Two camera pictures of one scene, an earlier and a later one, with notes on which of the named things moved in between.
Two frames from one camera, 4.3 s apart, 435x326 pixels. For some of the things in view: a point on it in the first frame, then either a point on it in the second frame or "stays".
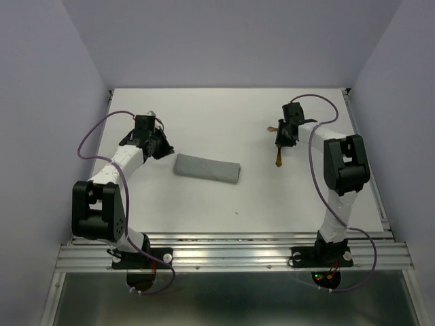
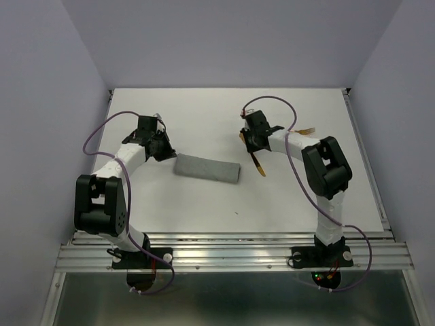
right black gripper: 279,140 to 246,132
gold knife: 279,162 to 255,159
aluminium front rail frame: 238,252 stays
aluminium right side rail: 373,185 stays
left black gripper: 166,150 stays
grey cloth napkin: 207,168 stays
